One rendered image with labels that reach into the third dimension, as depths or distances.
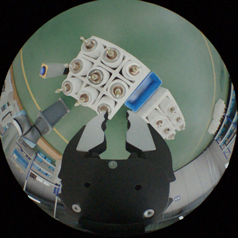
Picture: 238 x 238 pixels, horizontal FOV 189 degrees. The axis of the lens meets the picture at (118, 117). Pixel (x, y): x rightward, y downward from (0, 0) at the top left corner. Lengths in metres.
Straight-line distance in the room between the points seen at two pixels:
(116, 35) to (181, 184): 6.84
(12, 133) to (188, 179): 6.94
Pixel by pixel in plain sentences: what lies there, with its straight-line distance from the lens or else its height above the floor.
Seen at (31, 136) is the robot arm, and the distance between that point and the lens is 0.61.
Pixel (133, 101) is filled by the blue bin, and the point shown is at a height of 0.00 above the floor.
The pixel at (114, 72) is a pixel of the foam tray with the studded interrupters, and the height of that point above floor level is 0.18.
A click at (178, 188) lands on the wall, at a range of 6.44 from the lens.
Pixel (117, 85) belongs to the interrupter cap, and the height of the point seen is 0.25.
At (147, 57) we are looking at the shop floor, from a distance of 0.64.
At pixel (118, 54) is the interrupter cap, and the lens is 0.34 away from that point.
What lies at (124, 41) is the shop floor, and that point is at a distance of 0.65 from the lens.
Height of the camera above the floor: 0.57
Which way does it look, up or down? 58 degrees down
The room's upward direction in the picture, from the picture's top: 179 degrees counter-clockwise
